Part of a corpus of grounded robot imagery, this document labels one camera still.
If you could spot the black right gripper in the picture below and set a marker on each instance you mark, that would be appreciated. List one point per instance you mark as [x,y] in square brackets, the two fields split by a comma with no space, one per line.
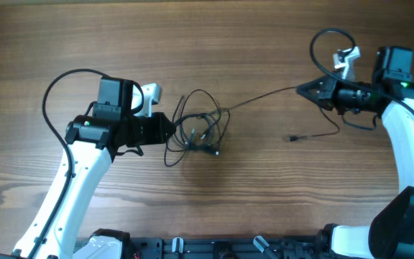
[328,86]

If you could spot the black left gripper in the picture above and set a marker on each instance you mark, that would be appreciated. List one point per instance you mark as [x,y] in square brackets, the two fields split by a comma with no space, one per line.
[160,132]

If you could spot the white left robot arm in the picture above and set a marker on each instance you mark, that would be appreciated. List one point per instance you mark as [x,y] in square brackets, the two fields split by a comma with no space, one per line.
[90,146]

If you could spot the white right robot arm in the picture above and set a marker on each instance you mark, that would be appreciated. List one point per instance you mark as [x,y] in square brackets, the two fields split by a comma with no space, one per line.
[391,233]

